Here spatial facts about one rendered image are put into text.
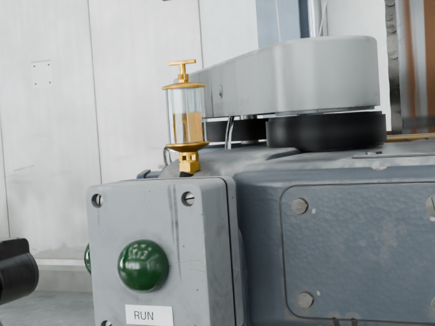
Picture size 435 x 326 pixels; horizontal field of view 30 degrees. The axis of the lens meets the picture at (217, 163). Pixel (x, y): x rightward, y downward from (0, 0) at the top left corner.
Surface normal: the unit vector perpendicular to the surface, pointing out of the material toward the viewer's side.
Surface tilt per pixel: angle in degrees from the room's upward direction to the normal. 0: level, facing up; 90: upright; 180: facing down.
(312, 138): 90
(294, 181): 79
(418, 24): 90
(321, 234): 90
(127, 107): 90
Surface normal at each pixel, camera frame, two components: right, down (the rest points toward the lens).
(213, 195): 0.90, -0.04
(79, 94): -0.42, 0.07
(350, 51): 0.37, 0.03
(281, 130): -0.77, 0.08
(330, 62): 0.02, 0.05
